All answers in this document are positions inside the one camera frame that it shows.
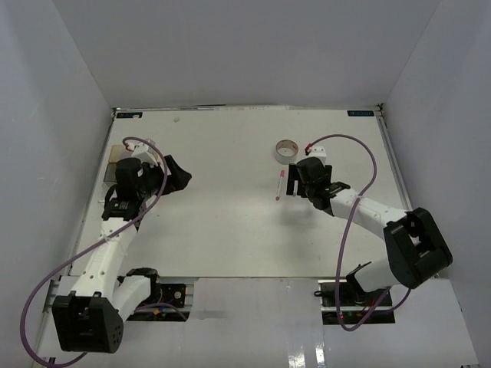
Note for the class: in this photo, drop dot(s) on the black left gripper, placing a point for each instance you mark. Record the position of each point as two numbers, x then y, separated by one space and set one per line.
179 178

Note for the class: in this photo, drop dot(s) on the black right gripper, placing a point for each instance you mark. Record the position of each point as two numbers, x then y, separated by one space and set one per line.
293 175

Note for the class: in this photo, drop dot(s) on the pink capped white marker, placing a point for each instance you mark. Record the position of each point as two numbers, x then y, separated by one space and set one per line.
279 186

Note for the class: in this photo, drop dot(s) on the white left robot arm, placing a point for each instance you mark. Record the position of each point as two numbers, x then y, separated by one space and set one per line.
90 318

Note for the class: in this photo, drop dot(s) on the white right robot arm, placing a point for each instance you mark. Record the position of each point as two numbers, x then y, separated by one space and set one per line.
415 248

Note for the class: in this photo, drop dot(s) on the large white tape roll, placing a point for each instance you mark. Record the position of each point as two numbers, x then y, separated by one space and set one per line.
286 152

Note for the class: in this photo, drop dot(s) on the clear brown organizer container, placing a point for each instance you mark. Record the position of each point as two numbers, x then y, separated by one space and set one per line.
117 152

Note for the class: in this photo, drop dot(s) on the black label right corner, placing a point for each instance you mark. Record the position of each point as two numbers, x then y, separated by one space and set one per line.
360 113

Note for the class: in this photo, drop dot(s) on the black label corner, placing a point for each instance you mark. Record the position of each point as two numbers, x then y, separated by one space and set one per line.
360 113
129 115

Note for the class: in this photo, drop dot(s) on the black label left corner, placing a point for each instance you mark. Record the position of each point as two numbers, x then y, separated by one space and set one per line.
129 115

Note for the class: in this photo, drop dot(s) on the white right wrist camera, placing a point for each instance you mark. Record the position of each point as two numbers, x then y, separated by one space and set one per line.
317 151

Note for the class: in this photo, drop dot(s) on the aluminium rail right edge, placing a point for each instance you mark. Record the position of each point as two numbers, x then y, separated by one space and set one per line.
379 113

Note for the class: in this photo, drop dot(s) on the aluminium rail edge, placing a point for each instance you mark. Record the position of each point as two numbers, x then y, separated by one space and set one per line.
379 113
51 294

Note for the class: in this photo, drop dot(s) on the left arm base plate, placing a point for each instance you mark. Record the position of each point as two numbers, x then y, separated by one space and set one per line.
168 305

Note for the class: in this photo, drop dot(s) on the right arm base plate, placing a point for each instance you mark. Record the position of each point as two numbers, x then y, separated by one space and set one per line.
353 306

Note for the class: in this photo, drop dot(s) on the aluminium rail left edge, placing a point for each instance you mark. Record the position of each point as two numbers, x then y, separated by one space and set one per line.
51 294

